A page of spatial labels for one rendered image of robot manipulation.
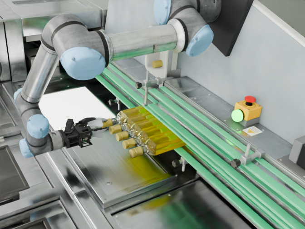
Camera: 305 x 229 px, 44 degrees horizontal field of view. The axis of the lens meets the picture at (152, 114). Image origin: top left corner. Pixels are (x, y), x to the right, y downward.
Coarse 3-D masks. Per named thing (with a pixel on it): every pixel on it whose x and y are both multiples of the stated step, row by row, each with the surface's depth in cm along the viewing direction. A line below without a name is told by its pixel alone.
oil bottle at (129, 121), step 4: (148, 112) 167; (132, 116) 163; (136, 116) 163; (140, 116) 163; (144, 116) 164; (148, 116) 164; (152, 116) 164; (124, 120) 161; (128, 120) 160; (132, 120) 160; (136, 120) 160; (140, 120) 161; (128, 124) 159; (132, 124) 159; (128, 128) 160
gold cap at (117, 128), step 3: (111, 126) 157; (114, 126) 157; (117, 126) 158; (120, 126) 158; (111, 129) 156; (114, 129) 157; (117, 129) 157; (120, 129) 158; (111, 132) 157; (114, 132) 157; (117, 132) 158
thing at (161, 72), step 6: (150, 54) 182; (156, 54) 184; (162, 54) 182; (168, 54) 167; (150, 60) 184; (162, 60) 183; (150, 66) 185; (162, 66) 185; (150, 72) 182; (156, 72) 180; (162, 72) 180
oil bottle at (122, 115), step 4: (132, 108) 169; (136, 108) 169; (140, 108) 169; (144, 108) 169; (120, 112) 165; (124, 112) 165; (128, 112) 165; (132, 112) 166; (136, 112) 166; (140, 112) 166; (144, 112) 168; (120, 116) 163; (124, 116) 163; (128, 116) 164; (120, 120) 164
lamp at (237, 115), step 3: (234, 111) 137; (237, 111) 136; (240, 111) 136; (231, 114) 139; (234, 114) 137; (237, 114) 136; (240, 114) 136; (243, 114) 136; (234, 117) 137; (237, 117) 136; (240, 117) 136; (243, 117) 137; (234, 120) 138; (237, 120) 137; (240, 120) 137
